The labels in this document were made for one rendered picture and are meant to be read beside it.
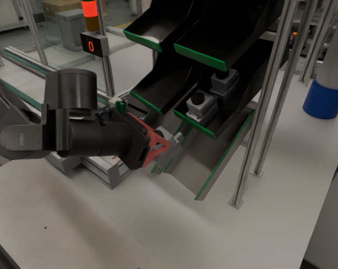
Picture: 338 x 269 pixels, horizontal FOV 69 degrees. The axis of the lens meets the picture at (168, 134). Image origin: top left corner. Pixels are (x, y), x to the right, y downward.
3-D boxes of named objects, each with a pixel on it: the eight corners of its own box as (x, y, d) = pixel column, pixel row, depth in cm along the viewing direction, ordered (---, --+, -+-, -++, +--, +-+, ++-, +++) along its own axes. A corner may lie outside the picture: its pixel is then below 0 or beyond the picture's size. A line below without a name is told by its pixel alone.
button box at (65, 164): (65, 174, 85) (60, 160, 82) (33, 148, 96) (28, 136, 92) (82, 162, 90) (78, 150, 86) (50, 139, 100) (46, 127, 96)
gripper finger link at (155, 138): (160, 119, 51) (123, 115, 44) (183, 136, 47) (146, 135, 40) (148, 147, 53) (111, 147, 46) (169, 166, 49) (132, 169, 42)
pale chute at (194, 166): (203, 201, 66) (195, 200, 63) (170, 173, 74) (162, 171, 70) (261, 111, 64) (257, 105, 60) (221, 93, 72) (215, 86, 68)
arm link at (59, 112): (47, 158, 36) (65, 157, 32) (47, 112, 37) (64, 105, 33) (90, 156, 41) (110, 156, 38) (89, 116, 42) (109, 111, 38)
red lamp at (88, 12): (89, 17, 90) (86, 2, 87) (81, 15, 92) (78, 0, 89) (100, 15, 93) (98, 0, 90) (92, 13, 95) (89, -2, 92)
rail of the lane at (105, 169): (111, 190, 85) (106, 168, 78) (-3, 104, 128) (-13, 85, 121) (123, 180, 88) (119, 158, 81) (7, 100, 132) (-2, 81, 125)
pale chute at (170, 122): (159, 175, 73) (151, 173, 70) (134, 152, 81) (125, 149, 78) (211, 94, 71) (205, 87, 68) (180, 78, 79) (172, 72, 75)
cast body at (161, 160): (161, 169, 52) (149, 152, 46) (149, 157, 55) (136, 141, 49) (189, 142, 54) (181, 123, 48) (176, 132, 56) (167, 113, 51)
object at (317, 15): (321, 21, 466) (324, 13, 456) (289, 16, 495) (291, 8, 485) (326, 17, 491) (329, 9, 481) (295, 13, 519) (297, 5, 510)
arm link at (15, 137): (30, 152, 41) (-2, 152, 32) (30, 84, 42) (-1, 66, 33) (103, 149, 42) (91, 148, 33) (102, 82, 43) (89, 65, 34)
